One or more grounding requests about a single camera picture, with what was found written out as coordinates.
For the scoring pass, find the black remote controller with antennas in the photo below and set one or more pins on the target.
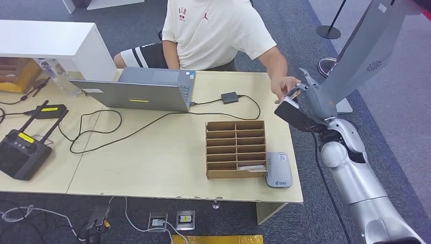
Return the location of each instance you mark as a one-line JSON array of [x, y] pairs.
[[20, 155]]

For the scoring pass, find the black floor plug device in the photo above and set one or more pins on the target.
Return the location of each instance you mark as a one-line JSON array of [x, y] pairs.
[[97, 219]]

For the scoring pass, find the clear plastic water bottle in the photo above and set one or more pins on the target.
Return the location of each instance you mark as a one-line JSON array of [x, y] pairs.
[[62, 79]]

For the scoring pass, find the person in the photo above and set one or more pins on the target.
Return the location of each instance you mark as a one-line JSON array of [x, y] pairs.
[[212, 30]]

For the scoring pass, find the person's right forearm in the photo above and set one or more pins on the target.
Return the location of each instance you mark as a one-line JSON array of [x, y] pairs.
[[170, 55]]

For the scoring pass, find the room key card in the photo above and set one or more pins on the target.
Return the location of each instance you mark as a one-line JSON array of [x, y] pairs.
[[252, 168]]

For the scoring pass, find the desk leg panel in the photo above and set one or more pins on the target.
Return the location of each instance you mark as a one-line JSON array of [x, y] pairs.
[[269, 212]]

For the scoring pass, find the white furniture base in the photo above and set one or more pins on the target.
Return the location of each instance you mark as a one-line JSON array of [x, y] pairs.
[[101, 4]]

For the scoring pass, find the metal desk foot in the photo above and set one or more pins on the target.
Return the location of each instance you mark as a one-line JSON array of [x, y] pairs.
[[216, 204]]

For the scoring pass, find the small black hub box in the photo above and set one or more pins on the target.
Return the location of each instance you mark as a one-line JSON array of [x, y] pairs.
[[230, 97]]

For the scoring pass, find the grey card reader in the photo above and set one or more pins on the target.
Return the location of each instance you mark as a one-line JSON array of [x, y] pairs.
[[278, 170]]

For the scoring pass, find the silver floor socket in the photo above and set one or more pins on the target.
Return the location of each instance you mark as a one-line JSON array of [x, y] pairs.
[[185, 220], [157, 222]]

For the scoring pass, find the chrome stanchion base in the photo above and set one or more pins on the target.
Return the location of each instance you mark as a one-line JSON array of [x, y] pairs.
[[326, 67]]

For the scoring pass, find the black base stanchion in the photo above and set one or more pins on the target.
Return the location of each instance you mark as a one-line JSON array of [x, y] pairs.
[[328, 32]]

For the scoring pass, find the silver slanted kiosk stand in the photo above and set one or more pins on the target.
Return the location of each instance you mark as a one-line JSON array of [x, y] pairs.
[[367, 47]]

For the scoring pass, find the white shelf box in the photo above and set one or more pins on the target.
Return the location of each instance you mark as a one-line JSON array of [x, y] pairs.
[[50, 40]]

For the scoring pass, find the person's left forearm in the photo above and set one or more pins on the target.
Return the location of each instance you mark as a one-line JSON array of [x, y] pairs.
[[274, 64]]

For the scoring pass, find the person's left hand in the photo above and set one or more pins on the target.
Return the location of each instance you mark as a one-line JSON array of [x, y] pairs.
[[281, 87]]

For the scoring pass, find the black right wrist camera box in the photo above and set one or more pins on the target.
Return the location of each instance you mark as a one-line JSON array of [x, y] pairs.
[[294, 116]]

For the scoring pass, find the black power brick yellow label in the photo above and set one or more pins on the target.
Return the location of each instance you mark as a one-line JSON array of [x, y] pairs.
[[50, 111]]

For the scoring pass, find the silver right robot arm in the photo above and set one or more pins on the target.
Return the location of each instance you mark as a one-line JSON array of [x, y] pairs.
[[357, 182]]

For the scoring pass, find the yellow wooden box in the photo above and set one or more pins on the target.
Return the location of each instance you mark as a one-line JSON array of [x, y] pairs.
[[17, 74]]

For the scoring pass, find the black chair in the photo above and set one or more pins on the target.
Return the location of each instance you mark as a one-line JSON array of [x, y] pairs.
[[159, 35]]

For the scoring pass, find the cardboard slotted card organizer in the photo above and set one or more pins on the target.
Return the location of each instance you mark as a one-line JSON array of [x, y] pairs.
[[235, 148]]

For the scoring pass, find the yellow bag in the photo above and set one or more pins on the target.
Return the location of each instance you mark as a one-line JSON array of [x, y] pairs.
[[219, 239]]

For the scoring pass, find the grey laptop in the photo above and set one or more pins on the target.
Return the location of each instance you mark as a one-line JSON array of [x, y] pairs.
[[134, 96]]

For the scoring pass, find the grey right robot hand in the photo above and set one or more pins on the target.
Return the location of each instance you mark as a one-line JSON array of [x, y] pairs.
[[321, 101]]

